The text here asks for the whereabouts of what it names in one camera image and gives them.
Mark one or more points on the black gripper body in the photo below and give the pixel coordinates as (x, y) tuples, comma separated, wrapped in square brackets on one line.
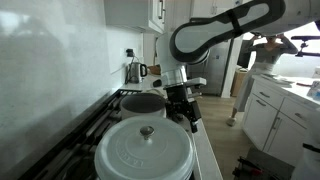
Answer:
[(177, 95)]

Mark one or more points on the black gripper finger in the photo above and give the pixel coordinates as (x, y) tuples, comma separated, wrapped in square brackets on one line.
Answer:
[(195, 115), (170, 110)]

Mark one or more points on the black metal stove knob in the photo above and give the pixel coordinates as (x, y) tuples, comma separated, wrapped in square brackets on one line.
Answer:
[(180, 117)]

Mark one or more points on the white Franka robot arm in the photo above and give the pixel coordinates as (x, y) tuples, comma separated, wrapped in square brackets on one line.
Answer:
[(206, 36)]

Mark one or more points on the white saucepan dark inside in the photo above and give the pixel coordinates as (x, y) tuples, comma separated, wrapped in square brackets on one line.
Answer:
[(143, 106)]

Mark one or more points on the stainless steel electric kettle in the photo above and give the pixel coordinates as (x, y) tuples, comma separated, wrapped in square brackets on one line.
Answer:
[(136, 72)]

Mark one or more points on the stainless fridge with magnets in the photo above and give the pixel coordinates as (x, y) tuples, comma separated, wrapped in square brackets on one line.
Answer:
[(216, 66)]

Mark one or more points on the white dutch oven pot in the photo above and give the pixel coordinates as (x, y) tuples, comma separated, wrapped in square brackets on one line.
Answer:
[(193, 166)]

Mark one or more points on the brown cardboard box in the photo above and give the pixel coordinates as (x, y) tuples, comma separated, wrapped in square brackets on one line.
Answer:
[(237, 83)]

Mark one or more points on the white dutch oven lid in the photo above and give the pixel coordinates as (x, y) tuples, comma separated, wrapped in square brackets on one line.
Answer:
[(143, 156)]

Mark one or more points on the black red tool bundle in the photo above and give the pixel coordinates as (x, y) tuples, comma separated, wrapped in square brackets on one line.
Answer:
[(246, 166)]

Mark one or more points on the white kitchen island cabinet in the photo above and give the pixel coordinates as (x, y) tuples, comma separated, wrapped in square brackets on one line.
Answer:
[(273, 120)]

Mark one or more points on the stack of papers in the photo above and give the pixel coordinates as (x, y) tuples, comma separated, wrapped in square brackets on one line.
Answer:
[(276, 79)]

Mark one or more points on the person in grey top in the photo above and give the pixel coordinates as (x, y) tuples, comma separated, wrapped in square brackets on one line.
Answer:
[(263, 56)]

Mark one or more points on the black gas cooktop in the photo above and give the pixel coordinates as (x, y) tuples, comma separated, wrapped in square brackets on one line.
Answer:
[(80, 146)]

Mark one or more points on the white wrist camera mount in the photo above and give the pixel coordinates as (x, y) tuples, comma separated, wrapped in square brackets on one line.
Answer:
[(196, 81)]

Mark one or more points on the white wall outlet with plug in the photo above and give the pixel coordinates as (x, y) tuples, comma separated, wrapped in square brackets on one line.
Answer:
[(129, 52)]

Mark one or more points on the white upper wall cabinet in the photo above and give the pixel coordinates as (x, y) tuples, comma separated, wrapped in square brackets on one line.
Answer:
[(130, 15)]

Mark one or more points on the black camera clamp mount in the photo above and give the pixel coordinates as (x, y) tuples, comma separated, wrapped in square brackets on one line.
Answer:
[(305, 38)]

